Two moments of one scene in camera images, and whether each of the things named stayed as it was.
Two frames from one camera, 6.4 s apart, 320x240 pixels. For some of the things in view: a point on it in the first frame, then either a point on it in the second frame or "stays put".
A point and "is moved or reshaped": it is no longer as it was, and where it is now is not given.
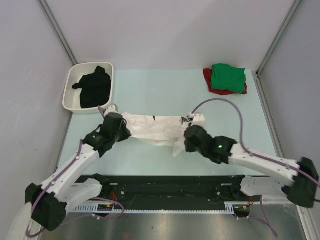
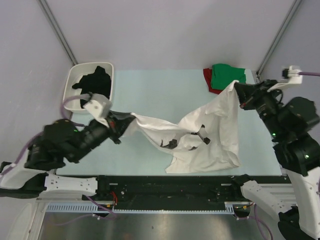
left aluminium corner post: [54, 24] stays put
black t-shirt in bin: [96, 88] stays put
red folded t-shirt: [207, 73] stays put
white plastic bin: [71, 96] stays put
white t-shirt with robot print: [163, 131] is moved or reshaped
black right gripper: [188, 148] → [249, 94]
